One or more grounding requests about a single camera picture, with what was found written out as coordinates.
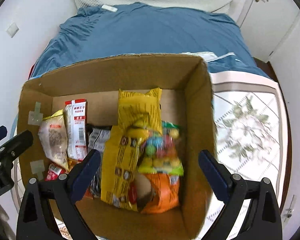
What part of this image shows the red white spicy strip packet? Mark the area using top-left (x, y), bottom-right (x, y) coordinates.
top-left (65, 99), bottom-right (87, 161)

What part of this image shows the orange snack bag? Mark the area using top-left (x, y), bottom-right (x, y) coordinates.
top-left (134, 173), bottom-right (180, 214)

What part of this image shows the colourful candy bag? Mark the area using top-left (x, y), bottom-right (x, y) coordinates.
top-left (138, 121), bottom-right (184, 176)

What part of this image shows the copper brown snack packet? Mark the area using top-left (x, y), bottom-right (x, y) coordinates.
top-left (67, 158), bottom-right (82, 173)

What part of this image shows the clear bag of nuts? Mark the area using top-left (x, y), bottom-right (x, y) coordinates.
top-left (38, 109), bottom-right (69, 170)

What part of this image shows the red small snack packet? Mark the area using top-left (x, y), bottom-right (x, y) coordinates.
top-left (45, 163), bottom-right (66, 181)

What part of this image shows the floral white quilt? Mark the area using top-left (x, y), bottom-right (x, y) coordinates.
top-left (11, 71), bottom-right (289, 240)

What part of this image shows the black yellow snack bag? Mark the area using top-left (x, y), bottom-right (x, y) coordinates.
top-left (89, 126), bottom-right (149, 211)

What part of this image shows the blue bed sheet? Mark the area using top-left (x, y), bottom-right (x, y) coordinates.
top-left (31, 3), bottom-right (264, 77)

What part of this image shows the brown cardboard box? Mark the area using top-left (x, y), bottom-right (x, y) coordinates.
top-left (17, 54), bottom-right (215, 239)

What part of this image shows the white remote control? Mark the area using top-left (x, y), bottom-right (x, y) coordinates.
top-left (101, 4), bottom-right (117, 12)

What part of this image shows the white wall switch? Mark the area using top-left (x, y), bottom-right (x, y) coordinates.
top-left (6, 22), bottom-right (19, 38)

